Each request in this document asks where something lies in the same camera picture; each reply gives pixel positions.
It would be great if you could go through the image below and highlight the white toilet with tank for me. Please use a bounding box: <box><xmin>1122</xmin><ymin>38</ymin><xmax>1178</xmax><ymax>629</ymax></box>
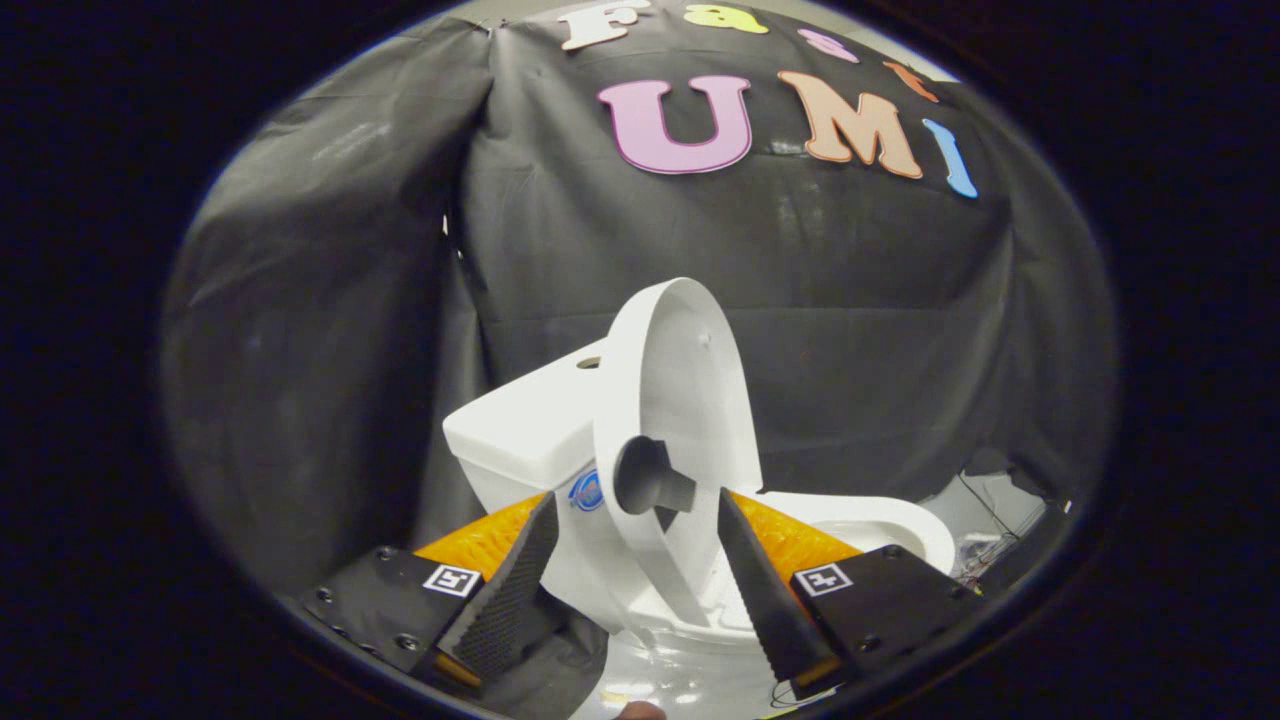
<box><xmin>442</xmin><ymin>338</ymin><xmax>956</xmax><ymax>656</ymax></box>

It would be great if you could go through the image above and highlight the black backdrop cloth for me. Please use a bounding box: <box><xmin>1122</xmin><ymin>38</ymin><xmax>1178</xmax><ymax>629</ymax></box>
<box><xmin>160</xmin><ymin>0</ymin><xmax>1119</xmax><ymax>720</ymax></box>

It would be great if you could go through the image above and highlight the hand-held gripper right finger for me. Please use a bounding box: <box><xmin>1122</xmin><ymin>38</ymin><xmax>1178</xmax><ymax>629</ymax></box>
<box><xmin>716</xmin><ymin>488</ymin><xmax>988</xmax><ymax>701</ymax></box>

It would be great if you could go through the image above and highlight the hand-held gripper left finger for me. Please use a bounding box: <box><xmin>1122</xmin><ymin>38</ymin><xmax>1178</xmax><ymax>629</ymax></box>
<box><xmin>290</xmin><ymin>492</ymin><xmax>561</xmax><ymax>691</ymax></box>

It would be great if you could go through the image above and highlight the white toilet lid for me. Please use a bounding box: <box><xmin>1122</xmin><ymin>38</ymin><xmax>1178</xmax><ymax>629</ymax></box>
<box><xmin>592</xmin><ymin>277</ymin><xmax>763</xmax><ymax>631</ymax></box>

